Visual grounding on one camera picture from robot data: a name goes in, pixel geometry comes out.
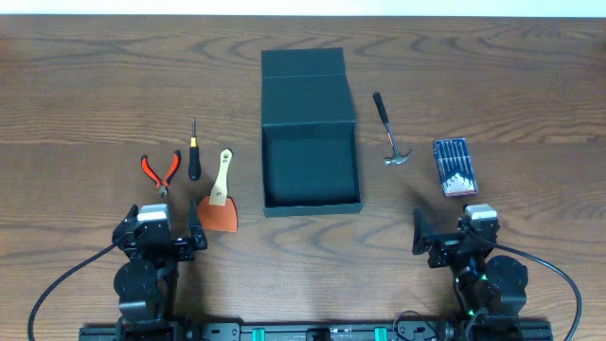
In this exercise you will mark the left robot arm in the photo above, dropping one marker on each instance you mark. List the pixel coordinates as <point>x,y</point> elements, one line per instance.
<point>146,283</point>

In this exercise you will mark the black yellow screwdriver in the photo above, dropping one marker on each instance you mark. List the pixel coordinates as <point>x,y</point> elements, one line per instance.
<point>194,165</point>

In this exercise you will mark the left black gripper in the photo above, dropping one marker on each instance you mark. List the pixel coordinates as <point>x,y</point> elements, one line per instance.
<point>158,241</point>

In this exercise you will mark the black handled claw hammer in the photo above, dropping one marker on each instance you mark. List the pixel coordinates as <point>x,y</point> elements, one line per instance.
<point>398,158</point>

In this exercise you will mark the black open gift box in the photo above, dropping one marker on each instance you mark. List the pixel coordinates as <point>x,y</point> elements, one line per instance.
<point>308,134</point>

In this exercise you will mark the orange scraper wooden handle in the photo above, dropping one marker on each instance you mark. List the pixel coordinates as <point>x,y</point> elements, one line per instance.
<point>217,211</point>

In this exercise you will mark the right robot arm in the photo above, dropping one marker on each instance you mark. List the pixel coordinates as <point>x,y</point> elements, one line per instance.
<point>494,286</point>

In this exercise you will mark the blue drill bit case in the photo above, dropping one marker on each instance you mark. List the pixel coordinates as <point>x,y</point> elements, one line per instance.
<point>454,166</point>

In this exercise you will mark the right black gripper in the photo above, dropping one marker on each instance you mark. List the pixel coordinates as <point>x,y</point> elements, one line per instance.
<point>445,242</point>

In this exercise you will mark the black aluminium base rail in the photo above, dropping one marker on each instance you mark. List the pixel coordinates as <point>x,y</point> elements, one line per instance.
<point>410,329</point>

